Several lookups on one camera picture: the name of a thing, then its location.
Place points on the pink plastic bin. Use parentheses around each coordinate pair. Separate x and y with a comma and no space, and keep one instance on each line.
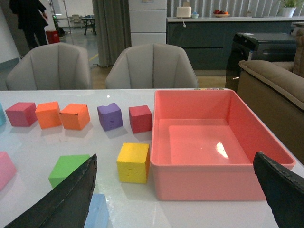
(204,143)

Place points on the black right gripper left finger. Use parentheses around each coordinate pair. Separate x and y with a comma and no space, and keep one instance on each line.
(67,205)

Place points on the white toaster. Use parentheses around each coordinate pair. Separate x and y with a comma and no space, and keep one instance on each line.
(183,12)

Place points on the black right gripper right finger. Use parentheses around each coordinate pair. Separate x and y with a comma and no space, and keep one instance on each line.
(283,189)

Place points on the grey chair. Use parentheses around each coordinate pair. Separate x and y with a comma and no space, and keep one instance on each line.
(58,66)
(150,66)

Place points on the dark kitchen counter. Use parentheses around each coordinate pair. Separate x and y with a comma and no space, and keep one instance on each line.
(208,41)

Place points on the green foam block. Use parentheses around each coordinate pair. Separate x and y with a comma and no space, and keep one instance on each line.
(64,166)

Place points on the grey curtain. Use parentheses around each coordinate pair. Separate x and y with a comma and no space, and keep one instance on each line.
(112,24)

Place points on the small teal bowl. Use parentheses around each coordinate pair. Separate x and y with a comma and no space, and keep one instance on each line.
(194,15)

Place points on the left orange foam block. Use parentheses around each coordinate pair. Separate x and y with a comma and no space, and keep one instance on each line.
(48,115)

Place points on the crimson foam block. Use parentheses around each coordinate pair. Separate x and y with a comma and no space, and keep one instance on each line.
(22,114)

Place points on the right orange foam block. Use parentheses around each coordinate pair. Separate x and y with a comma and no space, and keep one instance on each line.
(75,116)

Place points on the dark red foam block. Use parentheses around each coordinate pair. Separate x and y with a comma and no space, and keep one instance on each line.
(140,118)

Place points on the light blue foam block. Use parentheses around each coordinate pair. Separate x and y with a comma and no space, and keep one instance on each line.
(98,214)

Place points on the red bin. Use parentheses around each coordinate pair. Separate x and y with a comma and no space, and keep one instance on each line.
(52,36)

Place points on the right grey chair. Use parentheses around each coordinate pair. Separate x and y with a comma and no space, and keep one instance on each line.
(150,66)

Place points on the potted plant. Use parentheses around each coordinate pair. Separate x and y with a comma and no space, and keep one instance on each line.
(287,8)

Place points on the orange foam block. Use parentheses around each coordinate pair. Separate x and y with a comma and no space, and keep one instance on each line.
(75,116)
(48,115)

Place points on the teal plastic bin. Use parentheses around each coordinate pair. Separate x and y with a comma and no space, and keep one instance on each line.
(2,116)

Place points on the left grey chair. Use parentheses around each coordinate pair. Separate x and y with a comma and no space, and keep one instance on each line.
(58,66)

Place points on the pink foam block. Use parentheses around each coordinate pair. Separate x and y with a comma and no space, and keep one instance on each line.
(7,169)

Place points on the white drawer cabinet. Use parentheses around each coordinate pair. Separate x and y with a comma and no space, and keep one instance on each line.
(147,21)

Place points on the beige sofa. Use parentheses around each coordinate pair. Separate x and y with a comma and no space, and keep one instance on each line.
(274,91)

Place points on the notched purple foam block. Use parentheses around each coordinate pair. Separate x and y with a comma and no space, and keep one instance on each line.
(110,117)

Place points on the fruit plate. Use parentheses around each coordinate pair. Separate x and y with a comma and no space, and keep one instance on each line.
(220,13)

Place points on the black washing machine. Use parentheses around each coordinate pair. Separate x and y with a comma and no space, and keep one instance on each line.
(272,47)

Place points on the person in black clothes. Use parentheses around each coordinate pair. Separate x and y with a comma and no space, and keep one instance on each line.
(31,20)

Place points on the yellow foam block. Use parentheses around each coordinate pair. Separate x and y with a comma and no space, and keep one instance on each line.
(133,163)

